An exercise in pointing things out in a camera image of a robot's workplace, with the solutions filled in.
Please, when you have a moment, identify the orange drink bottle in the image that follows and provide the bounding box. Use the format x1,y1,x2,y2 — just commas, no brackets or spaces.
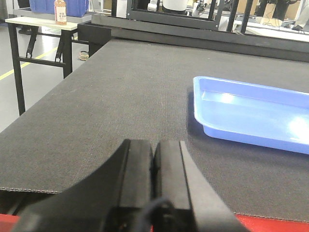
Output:
54,0,67,25

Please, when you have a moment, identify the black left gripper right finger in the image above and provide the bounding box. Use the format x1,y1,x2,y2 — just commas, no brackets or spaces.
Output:
153,140,248,232

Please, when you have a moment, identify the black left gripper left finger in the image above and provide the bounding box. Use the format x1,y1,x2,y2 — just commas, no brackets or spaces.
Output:
13,139,153,232

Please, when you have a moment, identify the blue crate on side table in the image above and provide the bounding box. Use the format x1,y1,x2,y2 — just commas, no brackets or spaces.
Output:
29,0,89,17

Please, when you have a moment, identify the dark grey table mat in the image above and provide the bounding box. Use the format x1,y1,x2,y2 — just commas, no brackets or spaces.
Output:
0,40,309,221

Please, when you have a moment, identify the black metal frame rack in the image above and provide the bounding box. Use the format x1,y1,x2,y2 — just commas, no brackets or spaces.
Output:
77,0,309,62

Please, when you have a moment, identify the white folding side table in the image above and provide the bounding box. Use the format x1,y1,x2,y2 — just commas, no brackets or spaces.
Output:
5,16,77,115

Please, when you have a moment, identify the blue plastic tray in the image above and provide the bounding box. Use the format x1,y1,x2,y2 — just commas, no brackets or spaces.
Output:
193,76,309,154

